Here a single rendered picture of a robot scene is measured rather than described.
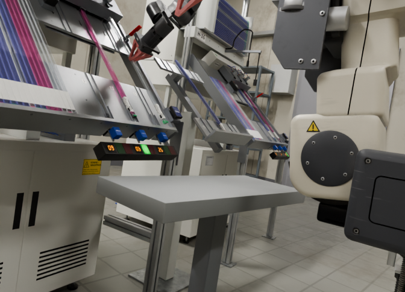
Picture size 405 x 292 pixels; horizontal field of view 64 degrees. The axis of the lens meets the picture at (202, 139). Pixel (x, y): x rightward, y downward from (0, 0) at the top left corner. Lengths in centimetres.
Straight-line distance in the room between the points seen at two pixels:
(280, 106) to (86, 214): 444
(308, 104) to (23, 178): 450
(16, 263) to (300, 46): 110
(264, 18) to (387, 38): 544
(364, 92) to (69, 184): 104
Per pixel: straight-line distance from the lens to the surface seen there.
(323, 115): 66
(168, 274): 169
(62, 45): 165
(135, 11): 535
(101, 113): 99
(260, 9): 625
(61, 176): 129
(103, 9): 140
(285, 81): 529
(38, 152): 122
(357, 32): 73
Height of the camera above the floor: 74
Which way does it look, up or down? 2 degrees down
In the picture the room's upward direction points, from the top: 9 degrees clockwise
